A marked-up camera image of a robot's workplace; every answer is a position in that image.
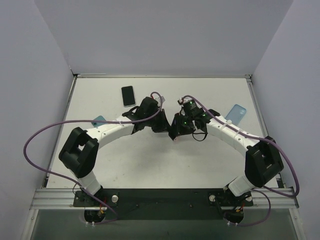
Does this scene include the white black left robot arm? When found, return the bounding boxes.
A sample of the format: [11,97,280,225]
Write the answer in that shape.
[58,95,170,206]

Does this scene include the teal smartphone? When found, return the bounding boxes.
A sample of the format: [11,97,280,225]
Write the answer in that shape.
[91,115,106,128]

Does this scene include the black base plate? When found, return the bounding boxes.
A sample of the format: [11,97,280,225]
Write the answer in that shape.
[72,187,255,221]

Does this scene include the phone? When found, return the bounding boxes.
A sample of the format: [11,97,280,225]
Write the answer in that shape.
[121,86,136,108]
[173,136,181,143]

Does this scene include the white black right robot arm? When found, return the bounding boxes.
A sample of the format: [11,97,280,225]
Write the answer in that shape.
[169,97,284,197]

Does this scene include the light blue phone case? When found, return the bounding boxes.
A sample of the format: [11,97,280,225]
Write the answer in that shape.
[225,104,247,126]

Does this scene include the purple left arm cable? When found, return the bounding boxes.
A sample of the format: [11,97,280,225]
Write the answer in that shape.
[22,91,167,225]

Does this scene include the aluminium front rail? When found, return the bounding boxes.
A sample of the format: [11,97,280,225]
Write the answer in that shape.
[30,188,299,210]

